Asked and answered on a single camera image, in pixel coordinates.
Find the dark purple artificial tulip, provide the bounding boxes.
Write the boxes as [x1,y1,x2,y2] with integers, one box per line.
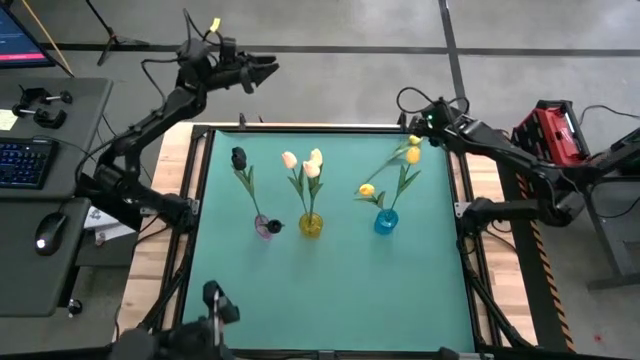
[230,146,264,221]

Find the black aluminum table frame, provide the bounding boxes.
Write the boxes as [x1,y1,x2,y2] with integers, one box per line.
[172,123,501,360]

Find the yellow glass vase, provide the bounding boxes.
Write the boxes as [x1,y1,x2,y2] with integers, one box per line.
[298,212,325,239]

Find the black table camera mount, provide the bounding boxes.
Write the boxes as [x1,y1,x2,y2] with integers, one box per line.
[202,279,241,326]

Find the black computer mouse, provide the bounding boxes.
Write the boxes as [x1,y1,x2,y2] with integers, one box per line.
[33,211,69,257]

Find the black desk clamp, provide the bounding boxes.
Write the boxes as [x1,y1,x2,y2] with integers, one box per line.
[17,85,74,106]
[12,104,69,130]

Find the black yellow striped rig base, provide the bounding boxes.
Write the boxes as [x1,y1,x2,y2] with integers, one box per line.
[499,164,576,354]

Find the red black tool case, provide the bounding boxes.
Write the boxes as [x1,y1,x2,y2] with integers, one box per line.
[510,98,592,167]

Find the white paper sheets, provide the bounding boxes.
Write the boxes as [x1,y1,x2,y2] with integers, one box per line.
[82,204,136,246]

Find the black tripod stand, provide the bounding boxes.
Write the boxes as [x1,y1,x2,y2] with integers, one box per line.
[84,0,151,67]

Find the yellow stick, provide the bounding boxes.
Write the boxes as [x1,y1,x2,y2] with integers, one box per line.
[19,0,75,77]

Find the monitor with blue screen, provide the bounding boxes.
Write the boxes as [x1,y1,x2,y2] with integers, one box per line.
[0,4,55,70]

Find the purple glass vase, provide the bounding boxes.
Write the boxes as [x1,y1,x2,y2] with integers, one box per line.
[253,213,274,240]

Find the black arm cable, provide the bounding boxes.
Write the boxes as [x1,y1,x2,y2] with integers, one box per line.
[396,86,471,119]
[141,57,181,104]

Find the blue glass vase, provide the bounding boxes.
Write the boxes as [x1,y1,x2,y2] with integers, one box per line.
[373,208,400,236]

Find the green stem behind vases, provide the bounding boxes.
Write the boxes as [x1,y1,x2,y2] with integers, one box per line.
[354,134,424,195]

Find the teal table mat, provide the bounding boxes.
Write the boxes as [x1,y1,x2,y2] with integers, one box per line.
[182,128,476,354]

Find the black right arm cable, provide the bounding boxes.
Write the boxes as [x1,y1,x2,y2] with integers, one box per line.
[396,86,471,119]

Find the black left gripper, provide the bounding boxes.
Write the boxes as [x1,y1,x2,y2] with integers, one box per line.
[202,49,281,96]

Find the black computer desk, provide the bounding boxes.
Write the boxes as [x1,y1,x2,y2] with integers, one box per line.
[0,76,132,351]

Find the round yellow artificial flower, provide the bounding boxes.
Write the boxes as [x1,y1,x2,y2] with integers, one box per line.
[353,183,389,216]

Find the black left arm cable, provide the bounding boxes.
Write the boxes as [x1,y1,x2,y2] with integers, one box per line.
[141,57,181,104]

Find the black backlit keyboard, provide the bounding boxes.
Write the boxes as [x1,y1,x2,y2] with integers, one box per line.
[0,138,60,191]

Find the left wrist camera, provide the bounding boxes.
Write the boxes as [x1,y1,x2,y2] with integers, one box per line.
[219,37,239,64]

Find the yellow artificial tulip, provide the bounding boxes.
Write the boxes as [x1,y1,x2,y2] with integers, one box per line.
[389,145,422,214]

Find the black side table frame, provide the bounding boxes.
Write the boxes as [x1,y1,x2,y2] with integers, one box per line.
[582,139,640,291]

